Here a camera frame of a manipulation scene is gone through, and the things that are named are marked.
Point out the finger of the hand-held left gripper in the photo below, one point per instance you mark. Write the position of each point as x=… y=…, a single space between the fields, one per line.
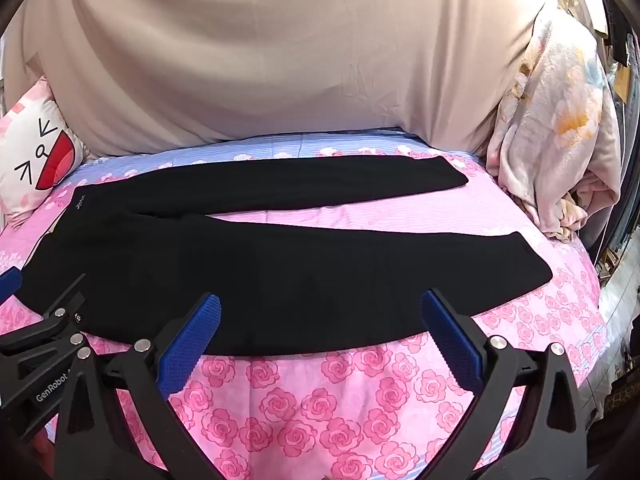
x=52 y=310
x=10 y=282

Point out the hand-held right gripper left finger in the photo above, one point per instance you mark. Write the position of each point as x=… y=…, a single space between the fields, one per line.
x=192 y=337

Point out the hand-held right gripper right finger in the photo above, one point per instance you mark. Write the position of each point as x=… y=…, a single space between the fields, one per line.
x=452 y=337

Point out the black pants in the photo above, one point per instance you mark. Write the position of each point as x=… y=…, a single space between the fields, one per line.
x=280 y=260

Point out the pink rose bedsheet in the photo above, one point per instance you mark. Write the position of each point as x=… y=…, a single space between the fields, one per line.
x=350 y=410

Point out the white cartoon face pillow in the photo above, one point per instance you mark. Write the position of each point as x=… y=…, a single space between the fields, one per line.
x=35 y=145

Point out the leopard print mat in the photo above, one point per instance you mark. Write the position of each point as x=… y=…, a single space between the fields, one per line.
x=620 y=405

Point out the cream floral blanket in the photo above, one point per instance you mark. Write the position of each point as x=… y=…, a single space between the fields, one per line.
x=555 y=125

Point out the beige cloth backdrop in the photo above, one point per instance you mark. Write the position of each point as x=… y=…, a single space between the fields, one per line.
x=280 y=50

